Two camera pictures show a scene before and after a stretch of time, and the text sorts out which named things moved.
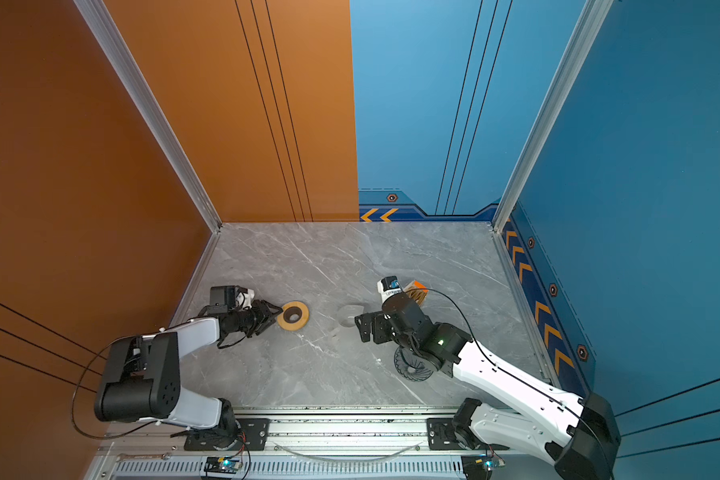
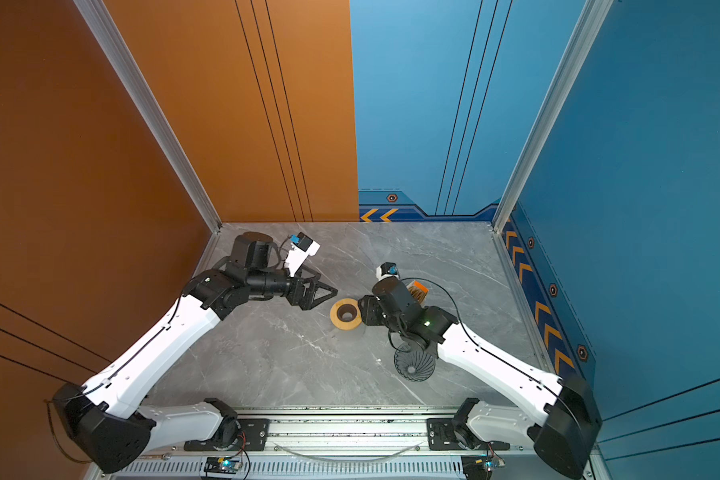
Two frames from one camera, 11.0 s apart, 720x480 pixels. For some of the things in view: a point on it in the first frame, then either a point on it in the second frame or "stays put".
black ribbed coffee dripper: [413, 366] stays put
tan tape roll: [294, 316] → [345, 314]
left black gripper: [263, 322] → [308, 301]
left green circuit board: [222, 465] stays put
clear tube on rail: [346, 460] stays put
